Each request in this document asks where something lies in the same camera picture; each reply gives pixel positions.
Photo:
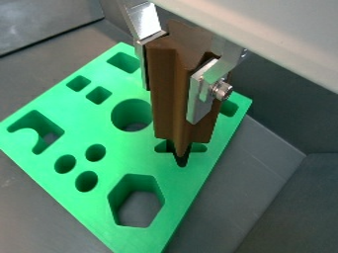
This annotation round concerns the brown star-shaped peg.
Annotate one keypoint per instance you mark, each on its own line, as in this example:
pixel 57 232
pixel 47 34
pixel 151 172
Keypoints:
pixel 174 57

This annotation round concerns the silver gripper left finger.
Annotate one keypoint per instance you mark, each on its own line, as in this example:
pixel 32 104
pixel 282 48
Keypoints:
pixel 143 22

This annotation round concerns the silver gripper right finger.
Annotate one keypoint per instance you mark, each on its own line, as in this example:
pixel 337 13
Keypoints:
pixel 207 81

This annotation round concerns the green shape-sorting board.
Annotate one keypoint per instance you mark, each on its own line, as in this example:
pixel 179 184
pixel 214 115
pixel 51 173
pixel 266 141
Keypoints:
pixel 83 141

